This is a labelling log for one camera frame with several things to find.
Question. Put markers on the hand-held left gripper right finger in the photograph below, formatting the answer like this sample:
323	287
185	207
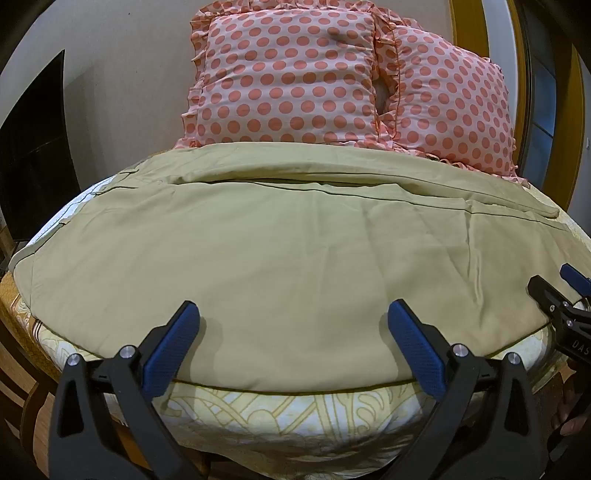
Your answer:
415	344

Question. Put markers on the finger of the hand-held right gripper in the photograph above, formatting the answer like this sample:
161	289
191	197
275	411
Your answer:
575	277
545	290

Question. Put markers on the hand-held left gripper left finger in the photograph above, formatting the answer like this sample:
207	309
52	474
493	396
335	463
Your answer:
168	339

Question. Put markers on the person's right hand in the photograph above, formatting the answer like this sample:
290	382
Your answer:
570	417

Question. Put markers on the yellow patterned bed sheet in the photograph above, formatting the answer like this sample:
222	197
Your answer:
258	415

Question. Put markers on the pink polka dot pillow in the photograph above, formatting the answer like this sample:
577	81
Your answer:
455	108
288	78

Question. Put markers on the wooden door frame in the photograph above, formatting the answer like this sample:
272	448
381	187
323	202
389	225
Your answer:
496	69

